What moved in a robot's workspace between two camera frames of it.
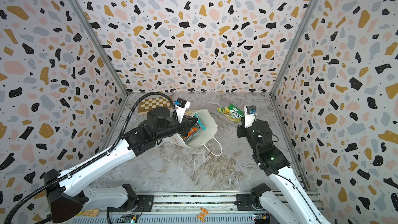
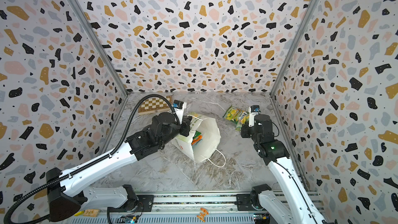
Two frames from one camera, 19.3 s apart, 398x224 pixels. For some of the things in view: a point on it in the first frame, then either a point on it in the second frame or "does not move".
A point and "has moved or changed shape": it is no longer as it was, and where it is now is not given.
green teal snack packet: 199,123 has moved or changed shape
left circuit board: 129,219 does not move
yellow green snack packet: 232,112 has moved or changed shape
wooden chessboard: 148,103 does not move
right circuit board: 264,218 does not move
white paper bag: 202,136 has moved or changed shape
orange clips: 201,215 does not move
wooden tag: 93,212 does not move
